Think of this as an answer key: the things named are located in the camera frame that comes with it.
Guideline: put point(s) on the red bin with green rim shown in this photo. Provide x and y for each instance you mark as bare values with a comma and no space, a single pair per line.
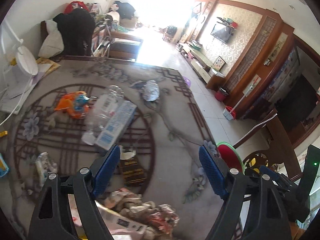
230,156

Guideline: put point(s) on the blue white toothpaste box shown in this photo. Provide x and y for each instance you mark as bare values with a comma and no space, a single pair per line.
115,127

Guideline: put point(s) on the small red trash can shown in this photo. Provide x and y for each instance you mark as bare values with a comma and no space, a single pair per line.
221,94

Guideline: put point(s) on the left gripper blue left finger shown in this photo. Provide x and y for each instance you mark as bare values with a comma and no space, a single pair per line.
102,170

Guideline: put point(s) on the white cloth bag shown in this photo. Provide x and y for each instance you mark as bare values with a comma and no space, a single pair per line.
52,42

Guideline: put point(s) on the yellow framed book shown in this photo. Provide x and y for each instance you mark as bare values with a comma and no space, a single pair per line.
45,67

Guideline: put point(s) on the wooden dining chair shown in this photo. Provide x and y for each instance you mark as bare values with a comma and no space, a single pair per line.
280,150

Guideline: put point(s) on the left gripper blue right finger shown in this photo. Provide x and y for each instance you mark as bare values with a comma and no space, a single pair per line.
213,173

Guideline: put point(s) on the red dustpan with broom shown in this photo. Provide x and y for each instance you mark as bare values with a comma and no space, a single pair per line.
229,112

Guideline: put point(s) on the clear plastic water bottle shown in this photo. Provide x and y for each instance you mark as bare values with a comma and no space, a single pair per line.
104,107

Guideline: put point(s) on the wooden sofa bench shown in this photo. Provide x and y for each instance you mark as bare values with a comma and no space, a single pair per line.
115,44

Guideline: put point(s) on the blue phone stand toy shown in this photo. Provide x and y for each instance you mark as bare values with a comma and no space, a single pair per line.
4,169

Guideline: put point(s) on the white desk lamp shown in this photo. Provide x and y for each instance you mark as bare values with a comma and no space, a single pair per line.
19,53

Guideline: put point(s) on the purple plastic stool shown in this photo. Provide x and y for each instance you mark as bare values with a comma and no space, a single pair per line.
187,81

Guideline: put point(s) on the small white yellow wrapper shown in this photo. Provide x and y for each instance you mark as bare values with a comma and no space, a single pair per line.
45,166

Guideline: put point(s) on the tv cabinet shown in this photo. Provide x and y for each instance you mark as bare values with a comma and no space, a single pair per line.
202,66

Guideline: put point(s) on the orange snack bag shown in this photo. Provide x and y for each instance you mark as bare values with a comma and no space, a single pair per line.
75,104

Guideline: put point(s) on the brown cigarette pack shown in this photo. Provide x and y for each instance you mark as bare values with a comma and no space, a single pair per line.
130,168

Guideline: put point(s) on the silver foil wrapper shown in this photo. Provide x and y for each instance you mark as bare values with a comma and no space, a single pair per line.
149,90

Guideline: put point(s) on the brown paper bag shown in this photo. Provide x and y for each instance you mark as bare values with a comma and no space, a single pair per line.
160,220

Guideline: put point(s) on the black clothes pile on chair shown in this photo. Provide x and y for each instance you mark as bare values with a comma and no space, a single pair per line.
76,29

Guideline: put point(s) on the wall mounted television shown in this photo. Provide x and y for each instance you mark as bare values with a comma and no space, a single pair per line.
222,32

